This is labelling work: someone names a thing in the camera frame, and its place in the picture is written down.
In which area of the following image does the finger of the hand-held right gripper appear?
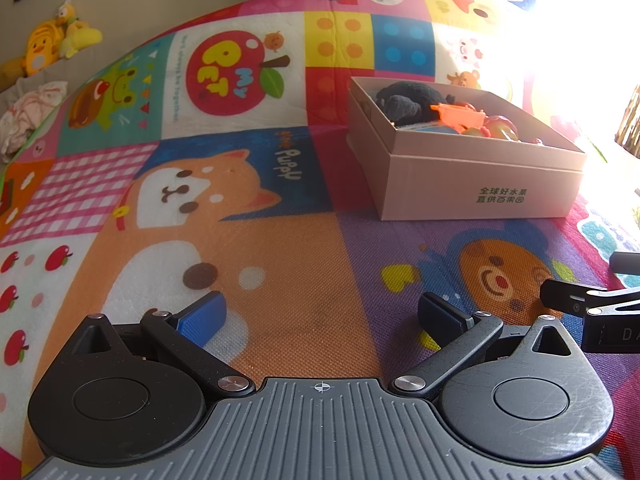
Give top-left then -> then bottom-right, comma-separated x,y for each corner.
539,278 -> 640,318
608,250 -> 640,277

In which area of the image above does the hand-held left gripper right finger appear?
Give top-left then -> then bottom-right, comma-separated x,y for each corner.
391,291 -> 576,402

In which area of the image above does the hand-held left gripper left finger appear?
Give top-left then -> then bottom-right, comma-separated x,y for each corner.
75,289 -> 257,400

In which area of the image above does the pink cardboard box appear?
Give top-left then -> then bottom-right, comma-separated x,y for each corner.
346,76 -> 589,222

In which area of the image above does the blue and white packet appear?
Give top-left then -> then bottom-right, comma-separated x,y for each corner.
400,124 -> 460,136

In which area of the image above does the yellow and pink toy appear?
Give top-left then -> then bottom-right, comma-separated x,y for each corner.
462,114 -> 522,144

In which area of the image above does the orange plastic toy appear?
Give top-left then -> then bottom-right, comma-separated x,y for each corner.
429,102 -> 487,132

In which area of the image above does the black plush toy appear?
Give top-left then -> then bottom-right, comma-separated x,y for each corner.
375,81 -> 457,127

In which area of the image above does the colourful printed play mat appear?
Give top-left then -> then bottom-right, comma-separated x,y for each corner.
0,0 -> 640,480

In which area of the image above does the pink crumpled cloth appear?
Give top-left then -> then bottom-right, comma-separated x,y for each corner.
0,80 -> 69,159

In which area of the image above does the orange and yellow plush toy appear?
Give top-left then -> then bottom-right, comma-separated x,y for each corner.
0,19 -> 65,87

